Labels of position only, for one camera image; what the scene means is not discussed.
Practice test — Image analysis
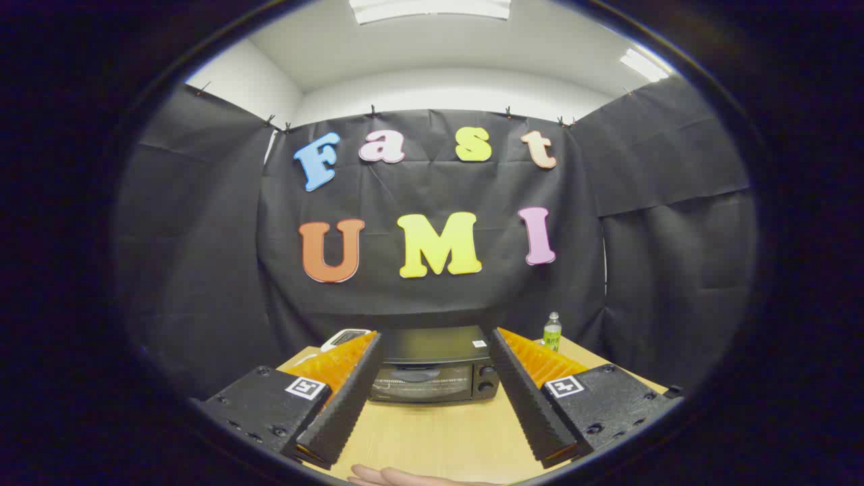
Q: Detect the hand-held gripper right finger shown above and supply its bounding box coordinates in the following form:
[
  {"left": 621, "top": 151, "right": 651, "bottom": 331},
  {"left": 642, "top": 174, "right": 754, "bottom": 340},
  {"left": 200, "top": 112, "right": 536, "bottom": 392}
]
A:
[{"left": 487, "top": 327, "right": 684, "bottom": 470}]

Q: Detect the wide ceiling light panel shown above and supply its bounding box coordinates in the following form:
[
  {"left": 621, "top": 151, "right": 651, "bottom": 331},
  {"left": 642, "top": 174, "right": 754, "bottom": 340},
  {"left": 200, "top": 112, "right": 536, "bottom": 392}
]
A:
[{"left": 349, "top": 0, "right": 512, "bottom": 25}]

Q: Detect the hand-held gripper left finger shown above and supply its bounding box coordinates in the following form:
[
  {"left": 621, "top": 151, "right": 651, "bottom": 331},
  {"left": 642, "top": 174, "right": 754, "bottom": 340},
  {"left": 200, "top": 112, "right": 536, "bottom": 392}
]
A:
[{"left": 191, "top": 331, "right": 383, "bottom": 471}]

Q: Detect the white pop-up toaster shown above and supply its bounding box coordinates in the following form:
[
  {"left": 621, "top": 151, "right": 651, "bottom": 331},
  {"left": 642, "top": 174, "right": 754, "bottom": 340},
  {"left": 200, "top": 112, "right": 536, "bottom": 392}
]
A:
[{"left": 320, "top": 328, "right": 372, "bottom": 353}]

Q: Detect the black toaster oven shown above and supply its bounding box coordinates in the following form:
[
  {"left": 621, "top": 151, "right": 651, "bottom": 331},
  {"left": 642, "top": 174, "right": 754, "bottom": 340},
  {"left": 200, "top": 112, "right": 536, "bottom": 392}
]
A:
[{"left": 368, "top": 325, "right": 502, "bottom": 404}]

